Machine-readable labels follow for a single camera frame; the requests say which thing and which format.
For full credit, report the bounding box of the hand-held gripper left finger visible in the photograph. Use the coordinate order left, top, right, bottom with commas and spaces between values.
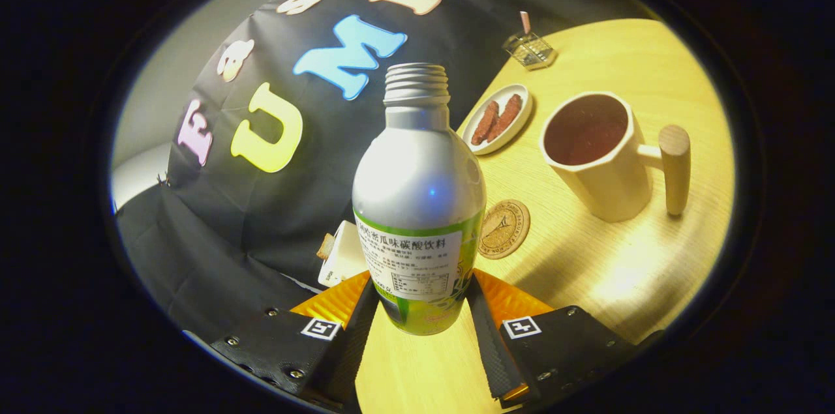
210, 269, 380, 413

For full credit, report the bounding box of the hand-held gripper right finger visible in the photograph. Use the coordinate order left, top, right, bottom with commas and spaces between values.
464, 269, 665, 409

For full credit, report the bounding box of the round cork coaster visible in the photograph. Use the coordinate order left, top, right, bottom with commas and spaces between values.
478, 200, 530, 260

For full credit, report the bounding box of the silver green label bottle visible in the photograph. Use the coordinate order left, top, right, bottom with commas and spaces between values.
352, 63, 487, 336

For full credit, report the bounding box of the cream cup with wooden handle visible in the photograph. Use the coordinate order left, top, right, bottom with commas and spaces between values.
539, 91, 691, 223

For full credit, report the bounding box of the dark red juice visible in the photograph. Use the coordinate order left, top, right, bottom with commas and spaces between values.
545, 96, 628, 166

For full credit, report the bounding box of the white toaster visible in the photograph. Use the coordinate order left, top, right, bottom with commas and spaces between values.
318, 220, 369, 289

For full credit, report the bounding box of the wooden table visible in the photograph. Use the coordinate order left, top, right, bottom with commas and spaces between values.
356, 18, 736, 414

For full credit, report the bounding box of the round white plate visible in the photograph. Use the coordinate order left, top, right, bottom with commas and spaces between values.
462, 83, 533, 156

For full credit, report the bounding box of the brown meat slice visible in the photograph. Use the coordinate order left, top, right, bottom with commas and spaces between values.
471, 100, 500, 146
488, 94, 523, 142

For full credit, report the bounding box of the metal wire holder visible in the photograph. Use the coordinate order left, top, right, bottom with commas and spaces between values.
502, 31, 557, 71

